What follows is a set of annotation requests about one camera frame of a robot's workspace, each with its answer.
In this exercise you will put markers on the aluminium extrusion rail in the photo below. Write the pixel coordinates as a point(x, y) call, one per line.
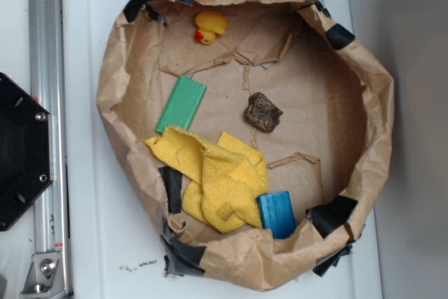
point(51, 209)

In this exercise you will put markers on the blue rectangular block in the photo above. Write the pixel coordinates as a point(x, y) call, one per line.
point(277, 214)

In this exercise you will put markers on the yellow microfiber cloth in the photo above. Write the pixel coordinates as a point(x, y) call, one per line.
point(226, 178)

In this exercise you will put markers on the green rectangular block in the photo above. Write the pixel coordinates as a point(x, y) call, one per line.
point(182, 105)

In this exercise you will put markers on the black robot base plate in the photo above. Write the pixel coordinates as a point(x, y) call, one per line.
point(25, 152)

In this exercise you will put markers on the brown rough rock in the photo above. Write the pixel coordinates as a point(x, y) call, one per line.
point(262, 113)

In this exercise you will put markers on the yellow rubber duck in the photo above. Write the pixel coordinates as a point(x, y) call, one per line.
point(209, 25)

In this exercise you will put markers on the metal corner bracket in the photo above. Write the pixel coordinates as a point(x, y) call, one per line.
point(45, 278)

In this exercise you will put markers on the brown paper bag bin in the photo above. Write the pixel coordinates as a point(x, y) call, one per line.
point(331, 150)

